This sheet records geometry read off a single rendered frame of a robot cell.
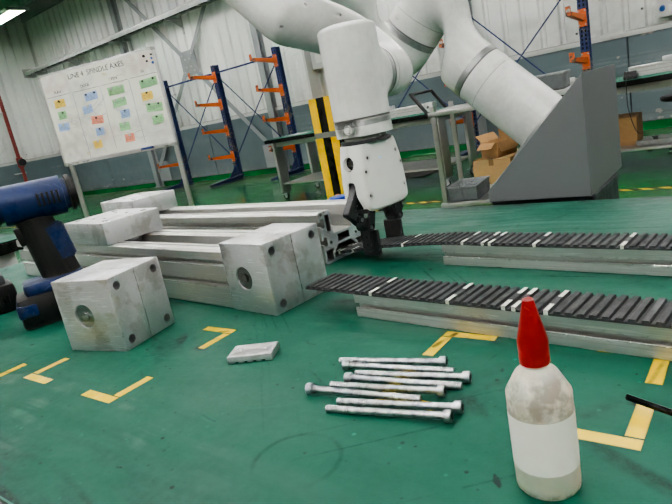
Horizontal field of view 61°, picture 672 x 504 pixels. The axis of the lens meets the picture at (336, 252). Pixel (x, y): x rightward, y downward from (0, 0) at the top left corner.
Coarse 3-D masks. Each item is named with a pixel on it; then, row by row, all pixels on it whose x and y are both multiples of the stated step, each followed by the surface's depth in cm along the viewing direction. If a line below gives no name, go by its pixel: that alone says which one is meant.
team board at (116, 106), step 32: (96, 64) 601; (128, 64) 590; (64, 96) 623; (96, 96) 611; (128, 96) 601; (160, 96) 591; (64, 128) 635; (96, 128) 623; (128, 128) 612; (160, 128) 601; (64, 160) 647; (96, 160) 627
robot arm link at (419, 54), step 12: (336, 0) 113; (348, 0) 113; (360, 0) 114; (372, 0) 115; (360, 12) 115; (372, 12) 116; (384, 24) 122; (396, 36) 121; (408, 48) 122; (420, 48) 122; (432, 48) 124; (420, 60) 124
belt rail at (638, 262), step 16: (448, 256) 79; (464, 256) 78; (480, 256) 76; (496, 256) 75; (512, 256) 73; (528, 256) 72; (544, 256) 70; (560, 256) 68; (576, 256) 67; (592, 256) 66; (608, 256) 64; (624, 256) 63; (640, 256) 62; (656, 256) 61; (608, 272) 65; (624, 272) 64; (640, 272) 63; (656, 272) 62
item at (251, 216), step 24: (168, 216) 121; (192, 216) 114; (216, 216) 108; (240, 216) 103; (264, 216) 99; (288, 216) 94; (312, 216) 91; (336, 216) 97; (336, 240) 93; (360, 240) 98
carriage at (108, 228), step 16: (144, 208) 107; (64, 224) 108; (80, 224) 103; (96, 224) 99; (112, 224) 99; (128, 224) 101; (144, 224) 103; (160, 224) 105; (80, 240) 105; (96, 240) 101; (112, 240) 99; (128, 240) 103
